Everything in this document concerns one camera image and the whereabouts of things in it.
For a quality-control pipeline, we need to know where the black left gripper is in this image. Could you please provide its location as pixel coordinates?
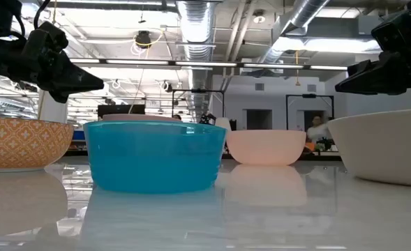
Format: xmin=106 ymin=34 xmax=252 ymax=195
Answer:
xmin=19 ymin=21 xmax=105 ymax=95

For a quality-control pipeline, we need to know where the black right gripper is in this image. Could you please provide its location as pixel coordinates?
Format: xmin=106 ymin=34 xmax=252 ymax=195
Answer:
xmin=334 ymin=0 xmax=411 ymax=96

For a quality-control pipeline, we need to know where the large white bowl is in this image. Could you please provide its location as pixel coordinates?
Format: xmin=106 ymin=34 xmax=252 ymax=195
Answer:
xmin=327 ymin=108 xmax=411 ymax=188

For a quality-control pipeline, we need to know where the orange patterned bowl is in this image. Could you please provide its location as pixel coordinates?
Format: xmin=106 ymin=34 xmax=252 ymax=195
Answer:
xmin=0 ymin=116 xmax=75 ymax=173

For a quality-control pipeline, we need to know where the translucent blue bowl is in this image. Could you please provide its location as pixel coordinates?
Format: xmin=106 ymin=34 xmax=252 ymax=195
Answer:
xmin=83 ymin=120 xmax=227 ymax=195

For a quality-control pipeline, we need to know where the white pillar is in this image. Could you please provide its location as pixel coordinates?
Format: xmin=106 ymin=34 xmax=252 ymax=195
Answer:
xmin=37 ymin=89 xmax=68 ymax=123

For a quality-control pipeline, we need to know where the black monitor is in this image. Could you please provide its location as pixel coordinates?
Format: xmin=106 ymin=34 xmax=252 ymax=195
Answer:
xmin=97 ymin=104 xmax=147 ymax=119

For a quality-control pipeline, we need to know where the peach plastic bowl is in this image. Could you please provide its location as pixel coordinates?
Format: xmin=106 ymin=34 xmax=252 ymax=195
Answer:
xmin=225 ymin=129 xmax=307 ymax=167

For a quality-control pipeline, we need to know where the long ceiling light strip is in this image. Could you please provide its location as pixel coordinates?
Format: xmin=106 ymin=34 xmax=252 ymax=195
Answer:
xmin=68 ymin=58 xmax=349 ymax=71

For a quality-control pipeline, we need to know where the black background robot gripper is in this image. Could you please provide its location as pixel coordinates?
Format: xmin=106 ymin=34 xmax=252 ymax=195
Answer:
xmin=199 ymin=112 xmax=217 ymax=126

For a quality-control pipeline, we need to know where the black metal stand frame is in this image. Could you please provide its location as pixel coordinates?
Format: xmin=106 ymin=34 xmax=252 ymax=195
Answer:
xmin=285 ymin=93 xmax=335 ymax=132
xmin=171 ymin=88 xmax=225 ymax=120

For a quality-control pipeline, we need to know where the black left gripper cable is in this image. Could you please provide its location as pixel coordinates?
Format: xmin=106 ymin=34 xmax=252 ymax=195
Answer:
xmin=33 ymin=0 xmax=52 ymax=29

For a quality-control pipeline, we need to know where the black ceiling camera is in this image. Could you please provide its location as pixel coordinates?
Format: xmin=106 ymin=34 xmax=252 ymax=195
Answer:
xmin=134 ymin=30 xmax=153 ymax=49

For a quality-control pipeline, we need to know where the silver ribbed air duct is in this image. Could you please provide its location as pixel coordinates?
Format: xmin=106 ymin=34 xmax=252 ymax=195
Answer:
xmin=176 ymin=0 xmax=217 ymax=121
xmin=255 ymin=0 xmax=331 ymax=73

